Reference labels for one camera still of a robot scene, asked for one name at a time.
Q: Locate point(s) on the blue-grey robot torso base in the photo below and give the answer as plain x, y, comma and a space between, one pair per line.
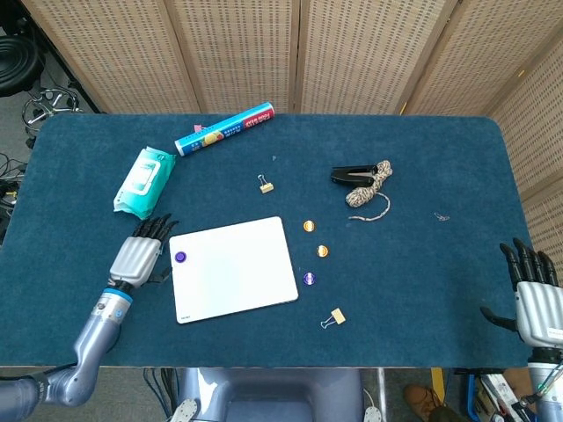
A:
272, 395

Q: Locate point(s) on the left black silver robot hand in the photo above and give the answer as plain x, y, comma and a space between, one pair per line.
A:
134, 259

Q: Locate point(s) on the dark blue table mat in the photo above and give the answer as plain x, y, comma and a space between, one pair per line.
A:
418, 285

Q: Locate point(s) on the green wet wipes pack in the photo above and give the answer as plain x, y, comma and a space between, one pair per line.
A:
141, 180

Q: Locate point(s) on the orange round magnet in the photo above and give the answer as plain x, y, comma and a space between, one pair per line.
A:
322, 251
309, 225

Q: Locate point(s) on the bent metal paper clip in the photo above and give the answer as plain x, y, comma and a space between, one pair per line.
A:
440, 215

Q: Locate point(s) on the white printed cardboard box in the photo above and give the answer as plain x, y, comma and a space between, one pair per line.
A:
497, 391

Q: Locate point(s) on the blue plastic food wrap roll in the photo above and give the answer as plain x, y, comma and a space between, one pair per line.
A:
224, 129

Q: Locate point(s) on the metal table leg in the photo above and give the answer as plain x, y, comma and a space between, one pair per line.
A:
382, 387

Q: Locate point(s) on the wicker folding screen panel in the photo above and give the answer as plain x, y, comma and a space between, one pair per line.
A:
365, 53
242, 53
123, 53
541, 145
475, 66

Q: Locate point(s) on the large gold binder clip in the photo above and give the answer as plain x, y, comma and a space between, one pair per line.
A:
338, 316

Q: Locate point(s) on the white round base foot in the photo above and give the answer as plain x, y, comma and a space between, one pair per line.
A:
375, 414
184, 411

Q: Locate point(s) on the black stapler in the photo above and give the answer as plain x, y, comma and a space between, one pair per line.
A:
347, 175

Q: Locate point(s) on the black stool with chrome base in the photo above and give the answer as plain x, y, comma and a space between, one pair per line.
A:
17, 66

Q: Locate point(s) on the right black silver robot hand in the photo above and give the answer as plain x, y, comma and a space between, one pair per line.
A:
541, 312

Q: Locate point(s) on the small gold binder clip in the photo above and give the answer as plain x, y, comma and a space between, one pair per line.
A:
266, 188

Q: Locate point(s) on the purple round magnet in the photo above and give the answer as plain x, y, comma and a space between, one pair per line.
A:
309, 278
180, 256

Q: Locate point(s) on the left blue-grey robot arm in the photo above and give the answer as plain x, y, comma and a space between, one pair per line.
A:
94, 334

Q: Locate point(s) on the white magnetic board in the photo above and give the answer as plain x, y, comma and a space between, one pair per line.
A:
237, 272

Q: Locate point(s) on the pink binder clip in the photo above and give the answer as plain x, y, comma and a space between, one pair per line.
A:
198, 128

